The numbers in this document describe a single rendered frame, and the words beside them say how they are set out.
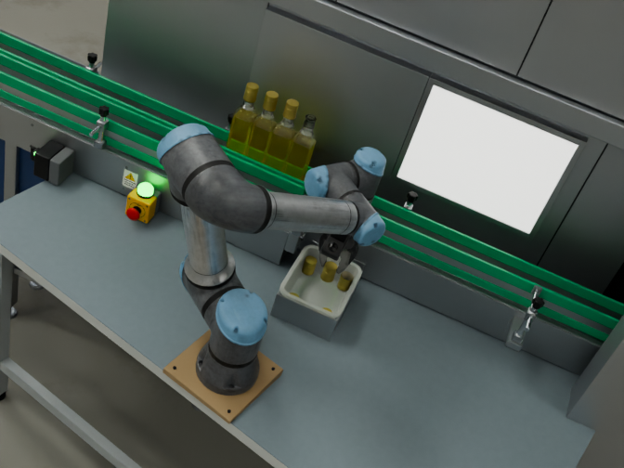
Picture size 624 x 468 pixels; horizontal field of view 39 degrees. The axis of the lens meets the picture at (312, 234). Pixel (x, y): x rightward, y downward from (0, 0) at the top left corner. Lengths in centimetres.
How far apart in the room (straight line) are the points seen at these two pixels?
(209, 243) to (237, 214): 25
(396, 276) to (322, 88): 55
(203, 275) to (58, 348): 123
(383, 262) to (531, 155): 49
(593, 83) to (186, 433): 166
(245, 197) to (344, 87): 83
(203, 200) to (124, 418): 144
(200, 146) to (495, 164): 97
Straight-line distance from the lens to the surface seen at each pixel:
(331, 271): 220
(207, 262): 192
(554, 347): 248
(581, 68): 226
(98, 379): 303
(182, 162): 167
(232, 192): 162
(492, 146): 236
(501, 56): 227
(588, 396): 235
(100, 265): 233
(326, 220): 179
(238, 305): 194
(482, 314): 244
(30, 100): 258
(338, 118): 243
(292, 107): 231
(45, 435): 290
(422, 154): 241
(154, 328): 219
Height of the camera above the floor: 239
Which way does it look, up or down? 40 degrees down
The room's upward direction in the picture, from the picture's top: 19 degrees clockwise
